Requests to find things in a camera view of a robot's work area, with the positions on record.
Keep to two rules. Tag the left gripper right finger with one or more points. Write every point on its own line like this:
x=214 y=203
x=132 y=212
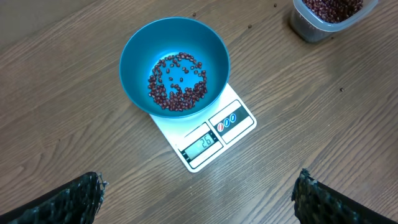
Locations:
x=316 y=203

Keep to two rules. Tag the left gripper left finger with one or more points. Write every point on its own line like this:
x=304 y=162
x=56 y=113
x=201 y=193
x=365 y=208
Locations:
x=77 y=201

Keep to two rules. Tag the white digital kitchen scale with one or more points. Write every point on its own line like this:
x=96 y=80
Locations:
x=201 y=138

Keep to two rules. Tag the red beans in bowl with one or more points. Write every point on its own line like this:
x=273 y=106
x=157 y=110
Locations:
x=177 y=82

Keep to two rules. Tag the blue bowl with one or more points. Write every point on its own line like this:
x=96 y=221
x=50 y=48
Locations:
x=170 y=36

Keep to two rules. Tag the clear plastic bean container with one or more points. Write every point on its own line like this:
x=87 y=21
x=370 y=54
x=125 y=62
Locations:
x=312 y=29

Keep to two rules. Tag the red beans in container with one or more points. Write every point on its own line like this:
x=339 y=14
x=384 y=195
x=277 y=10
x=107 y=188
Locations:
x=334 y=11

